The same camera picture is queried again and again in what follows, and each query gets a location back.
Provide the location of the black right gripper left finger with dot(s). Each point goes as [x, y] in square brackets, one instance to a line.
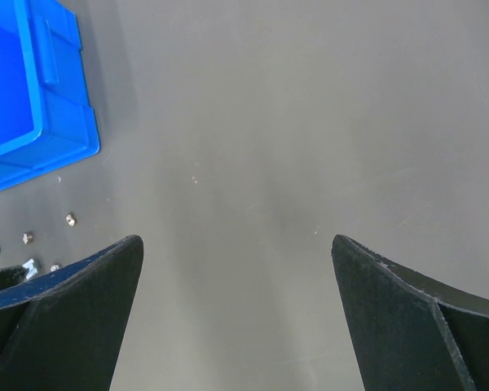
[63, 330]

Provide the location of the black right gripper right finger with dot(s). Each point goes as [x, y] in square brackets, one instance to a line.
[410, 332]

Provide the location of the blue plastic divided bin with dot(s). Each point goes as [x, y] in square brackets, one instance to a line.
[46, 120]

